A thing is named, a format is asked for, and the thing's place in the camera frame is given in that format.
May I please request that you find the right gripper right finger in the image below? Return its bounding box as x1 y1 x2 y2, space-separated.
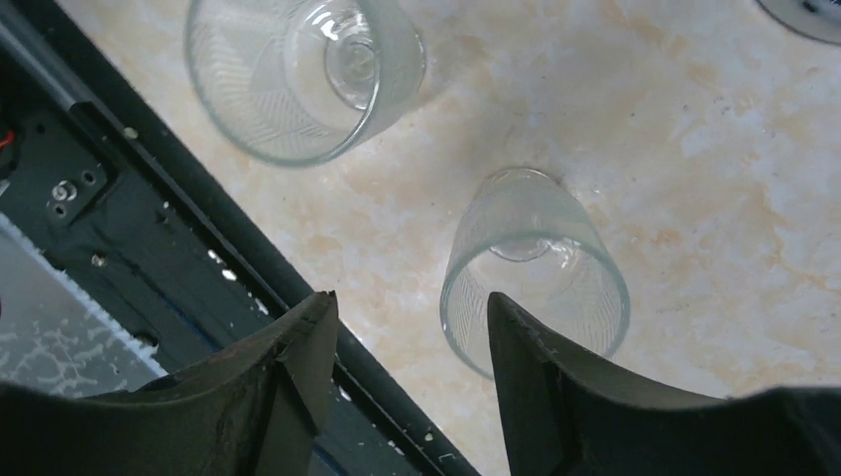
487 293 840 475

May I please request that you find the clear ribbed wine glass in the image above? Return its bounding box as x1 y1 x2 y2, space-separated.
184 0 426 168
439 167 631 379

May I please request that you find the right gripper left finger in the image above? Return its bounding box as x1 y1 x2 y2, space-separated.
1 292 339 475

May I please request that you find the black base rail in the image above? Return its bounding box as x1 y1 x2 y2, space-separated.
1 1 474 475

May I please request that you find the chrome wine glass rack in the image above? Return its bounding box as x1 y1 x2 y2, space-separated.
758 0 840 46

